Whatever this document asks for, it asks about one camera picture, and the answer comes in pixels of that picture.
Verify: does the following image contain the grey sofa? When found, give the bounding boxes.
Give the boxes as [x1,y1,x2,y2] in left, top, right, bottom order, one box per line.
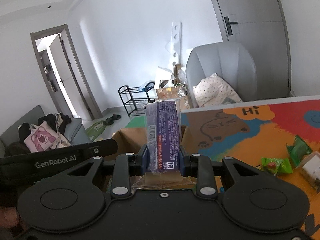
[0,105,91,157]

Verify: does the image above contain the polka dot pillow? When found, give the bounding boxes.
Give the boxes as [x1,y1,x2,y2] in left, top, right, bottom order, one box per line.
[192,72,243,108]

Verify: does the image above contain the large purple snack packet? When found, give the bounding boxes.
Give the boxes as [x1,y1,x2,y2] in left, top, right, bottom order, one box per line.
[131,99,197,190]

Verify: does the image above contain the black clothing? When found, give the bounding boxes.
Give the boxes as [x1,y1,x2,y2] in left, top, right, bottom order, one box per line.
[37,113,73,133]

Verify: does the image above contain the cardboard boxes on floor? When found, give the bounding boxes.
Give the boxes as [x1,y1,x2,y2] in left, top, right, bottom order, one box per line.
[155,86,194,109]

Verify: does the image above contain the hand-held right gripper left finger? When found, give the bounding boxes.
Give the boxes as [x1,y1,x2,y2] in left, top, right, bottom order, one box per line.
[54,144,150,199]

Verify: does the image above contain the grey bookshelf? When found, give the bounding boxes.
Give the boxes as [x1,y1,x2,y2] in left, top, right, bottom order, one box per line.
[39,50,59,95]

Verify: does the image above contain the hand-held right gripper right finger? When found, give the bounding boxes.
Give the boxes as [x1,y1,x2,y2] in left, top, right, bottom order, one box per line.
[179,147,273,198]

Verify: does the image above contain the blue item on rack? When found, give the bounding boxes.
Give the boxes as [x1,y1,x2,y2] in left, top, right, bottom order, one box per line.
[138,82,155,92]

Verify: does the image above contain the black door handle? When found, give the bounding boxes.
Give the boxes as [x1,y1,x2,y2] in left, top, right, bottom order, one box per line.
[224,16,237,36]

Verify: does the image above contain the beige cloth bag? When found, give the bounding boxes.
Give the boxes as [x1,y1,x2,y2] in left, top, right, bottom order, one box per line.
[54,112,72,148]

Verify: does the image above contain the green floor mat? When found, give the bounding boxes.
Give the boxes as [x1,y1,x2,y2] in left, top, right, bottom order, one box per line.
[124,116,147,130]

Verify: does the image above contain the open grey door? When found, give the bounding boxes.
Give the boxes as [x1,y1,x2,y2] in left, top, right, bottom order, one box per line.
[30,24,102,120]

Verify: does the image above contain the brown cardboard box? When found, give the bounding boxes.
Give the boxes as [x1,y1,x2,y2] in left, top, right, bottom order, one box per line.
[104,126,194,194]

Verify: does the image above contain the dark green snack packet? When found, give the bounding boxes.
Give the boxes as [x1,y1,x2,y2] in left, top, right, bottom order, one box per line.
[286,135,313,168]

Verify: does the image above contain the white board with holes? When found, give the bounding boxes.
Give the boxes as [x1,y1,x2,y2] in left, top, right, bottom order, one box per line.
[165,22,183,80]

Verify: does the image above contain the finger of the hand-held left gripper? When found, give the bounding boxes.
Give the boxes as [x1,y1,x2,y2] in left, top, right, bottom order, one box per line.
[86,139,118,157]

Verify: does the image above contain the colourful printed table mat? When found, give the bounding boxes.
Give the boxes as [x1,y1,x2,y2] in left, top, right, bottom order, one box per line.
[180,102,320,239]

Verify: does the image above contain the dark brown cloth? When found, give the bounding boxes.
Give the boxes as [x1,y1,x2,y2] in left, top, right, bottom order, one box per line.
[4,141,33,157]

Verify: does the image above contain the clear biscuit pack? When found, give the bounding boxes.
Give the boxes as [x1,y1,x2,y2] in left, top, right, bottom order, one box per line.
[300,151,320,190]

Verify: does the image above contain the dark slippers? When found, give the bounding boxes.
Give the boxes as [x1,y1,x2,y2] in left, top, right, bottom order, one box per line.
[103,114,122,125]

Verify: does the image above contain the grey chair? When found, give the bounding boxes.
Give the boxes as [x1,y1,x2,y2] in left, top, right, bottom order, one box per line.
[186,42,258,108]

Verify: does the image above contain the green frog rug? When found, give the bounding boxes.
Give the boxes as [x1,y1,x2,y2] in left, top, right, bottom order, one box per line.
[85,119,112,143]

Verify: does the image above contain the person's left hand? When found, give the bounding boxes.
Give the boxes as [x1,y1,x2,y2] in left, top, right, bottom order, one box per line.
[0,206,20,228]

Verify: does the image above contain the black bag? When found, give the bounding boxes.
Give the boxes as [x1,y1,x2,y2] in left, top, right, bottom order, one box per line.
[17,122,32,140]

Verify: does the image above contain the pink tote bag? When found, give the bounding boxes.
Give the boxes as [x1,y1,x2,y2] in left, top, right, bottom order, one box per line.
[24,121,72,153]

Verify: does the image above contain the light green snack packet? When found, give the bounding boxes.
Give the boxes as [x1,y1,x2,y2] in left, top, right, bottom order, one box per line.
[261,157,293,177]

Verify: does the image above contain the black shoe rack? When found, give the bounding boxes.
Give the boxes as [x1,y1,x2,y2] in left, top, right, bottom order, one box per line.
[118,82,160,117]

